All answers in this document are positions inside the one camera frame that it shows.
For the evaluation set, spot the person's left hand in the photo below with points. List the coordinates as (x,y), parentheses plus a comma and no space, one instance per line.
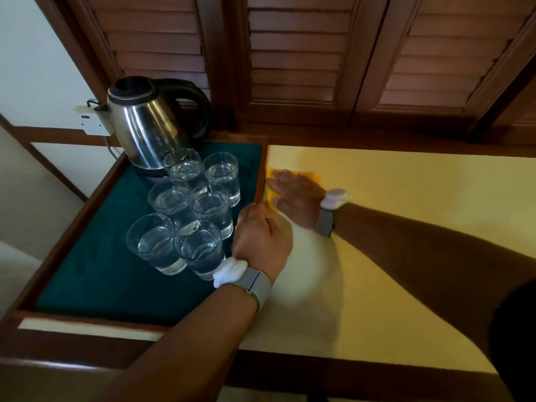
(261,242)

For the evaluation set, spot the person's right hand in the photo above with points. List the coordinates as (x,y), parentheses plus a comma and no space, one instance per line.
(299,200)

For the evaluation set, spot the person's right fingers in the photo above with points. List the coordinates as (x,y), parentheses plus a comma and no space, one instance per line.
(284,183)

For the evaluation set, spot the person's left fingers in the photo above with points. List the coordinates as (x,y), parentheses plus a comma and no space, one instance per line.
(253,211)

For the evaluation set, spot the yellow cleaning cloth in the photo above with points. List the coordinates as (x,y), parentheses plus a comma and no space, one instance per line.
(313,177)

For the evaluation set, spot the wooden serving tray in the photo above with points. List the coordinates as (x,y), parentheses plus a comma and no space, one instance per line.
(63,255)

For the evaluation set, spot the person's left forearm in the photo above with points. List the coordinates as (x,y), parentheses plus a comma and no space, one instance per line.
(192,343)

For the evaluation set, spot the person's right forearm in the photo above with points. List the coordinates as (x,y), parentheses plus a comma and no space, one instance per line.
(431,263)

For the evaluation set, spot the grey wristband with white tracker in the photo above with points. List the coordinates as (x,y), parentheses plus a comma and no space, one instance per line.
(251,284)
(328,211)

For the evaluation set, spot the group of clear drinking glasses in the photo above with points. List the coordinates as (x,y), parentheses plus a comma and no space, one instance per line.
(188,217)

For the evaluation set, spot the wooden louvered shutter panel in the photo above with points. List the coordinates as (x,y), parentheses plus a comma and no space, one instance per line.
(155,41)
(452,54)
(299,50)

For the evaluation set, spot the green felt tray liner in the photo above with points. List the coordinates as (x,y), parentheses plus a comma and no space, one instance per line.
(100,267)

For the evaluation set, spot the black power plug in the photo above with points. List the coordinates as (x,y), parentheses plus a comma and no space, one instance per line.
(97,105)

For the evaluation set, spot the white wall socket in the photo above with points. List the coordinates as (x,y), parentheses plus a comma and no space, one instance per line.
(94,123)

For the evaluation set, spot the wooden wall rail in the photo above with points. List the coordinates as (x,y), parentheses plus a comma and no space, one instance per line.
(50,136)

